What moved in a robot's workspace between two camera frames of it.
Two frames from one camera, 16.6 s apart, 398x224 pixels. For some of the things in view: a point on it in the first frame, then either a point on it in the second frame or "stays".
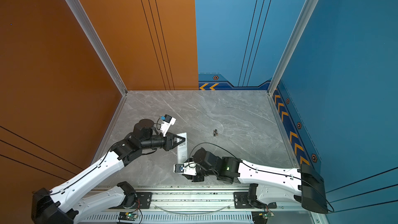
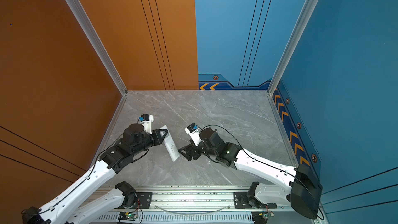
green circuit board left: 130,216 stays
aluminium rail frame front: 194,205 stays
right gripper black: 195,179 → 186,149
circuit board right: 261,217 stays
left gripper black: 169,137 → 157,137
